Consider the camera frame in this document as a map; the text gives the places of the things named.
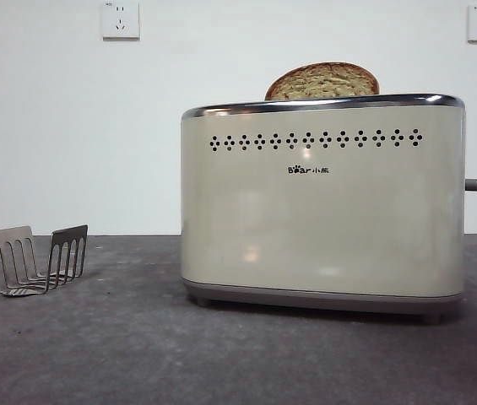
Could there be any brown toasted bread slice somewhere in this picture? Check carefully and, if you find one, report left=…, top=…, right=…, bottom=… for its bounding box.
left=263, top=61, right=381, bottom=102

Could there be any cream two-slot toaster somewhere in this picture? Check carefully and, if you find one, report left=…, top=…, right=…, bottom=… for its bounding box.
left=180, top=92, right=468, bottom=326

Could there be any metal slotted bread rack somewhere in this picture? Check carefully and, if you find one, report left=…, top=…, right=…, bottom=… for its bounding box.
left=0, top=224, right=89, bottom=298

